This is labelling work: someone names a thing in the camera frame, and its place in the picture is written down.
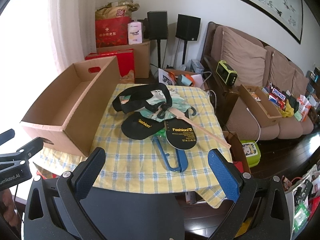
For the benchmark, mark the white pink box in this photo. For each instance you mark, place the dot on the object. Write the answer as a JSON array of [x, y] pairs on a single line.
[[135, 33]]

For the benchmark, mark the Snickers candy bag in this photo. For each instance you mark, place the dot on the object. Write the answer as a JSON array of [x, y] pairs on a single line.
[[278, 96]]

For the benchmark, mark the open cardboard box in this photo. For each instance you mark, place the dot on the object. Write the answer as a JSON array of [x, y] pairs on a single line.
[[68, 112]]

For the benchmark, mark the white paper bag with items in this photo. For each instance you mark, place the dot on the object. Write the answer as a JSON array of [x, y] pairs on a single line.
[[174, 77]]

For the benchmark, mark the brown sofa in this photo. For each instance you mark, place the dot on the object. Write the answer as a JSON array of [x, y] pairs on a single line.
[[280, 72]]

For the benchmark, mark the red gift bag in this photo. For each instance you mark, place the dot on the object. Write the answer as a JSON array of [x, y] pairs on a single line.
[[112, 32]]

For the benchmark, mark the green yellow radio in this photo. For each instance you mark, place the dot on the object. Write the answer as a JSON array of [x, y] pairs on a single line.
[[227, 74]]

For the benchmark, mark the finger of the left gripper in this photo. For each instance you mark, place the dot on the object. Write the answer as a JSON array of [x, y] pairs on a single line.
[[6, 136], [31, 148]]

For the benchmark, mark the black strap bag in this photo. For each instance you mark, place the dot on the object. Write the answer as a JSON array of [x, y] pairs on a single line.
[[135, 98]]

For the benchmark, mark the left black speaker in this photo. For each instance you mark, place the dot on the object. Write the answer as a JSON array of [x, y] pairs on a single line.
[[158, 29]]

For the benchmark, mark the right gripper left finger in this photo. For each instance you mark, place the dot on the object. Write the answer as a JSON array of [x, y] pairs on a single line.
[[87, 172]]

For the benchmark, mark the white sheer curtain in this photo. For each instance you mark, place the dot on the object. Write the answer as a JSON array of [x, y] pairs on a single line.
[[57, 32]]

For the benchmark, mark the large brown cardboard box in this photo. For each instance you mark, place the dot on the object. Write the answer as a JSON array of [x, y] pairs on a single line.
[[141, 56]]

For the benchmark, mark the green packaged item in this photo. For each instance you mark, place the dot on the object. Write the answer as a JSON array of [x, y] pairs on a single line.
[[161, 133]]

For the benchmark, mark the painted paper hand fan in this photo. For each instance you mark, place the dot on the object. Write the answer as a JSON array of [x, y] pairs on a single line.
[[179, 103]]

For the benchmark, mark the blue plastic hanger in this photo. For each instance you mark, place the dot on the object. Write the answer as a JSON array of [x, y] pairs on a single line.
[[175, 160]]

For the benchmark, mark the red gift box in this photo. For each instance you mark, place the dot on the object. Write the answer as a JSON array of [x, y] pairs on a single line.
[[126, 61]]

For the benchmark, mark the yellow plaid tablecloth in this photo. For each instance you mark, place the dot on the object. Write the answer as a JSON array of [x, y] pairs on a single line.
[[137, 166]]

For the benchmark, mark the shallow cardboard tray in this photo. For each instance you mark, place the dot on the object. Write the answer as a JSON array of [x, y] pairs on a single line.
[[263, 110]]

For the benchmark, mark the beige sofa cushion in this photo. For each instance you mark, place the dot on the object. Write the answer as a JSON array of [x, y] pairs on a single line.
[[245, 57]]

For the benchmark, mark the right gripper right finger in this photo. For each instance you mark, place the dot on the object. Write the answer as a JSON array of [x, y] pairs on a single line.
[[226, 174]]

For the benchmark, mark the black speaker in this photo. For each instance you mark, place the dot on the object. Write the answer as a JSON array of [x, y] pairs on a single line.
[[158, 29], [188, 28]]

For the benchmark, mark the right black speaker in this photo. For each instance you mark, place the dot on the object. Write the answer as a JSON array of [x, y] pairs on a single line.
[[188, 28]]

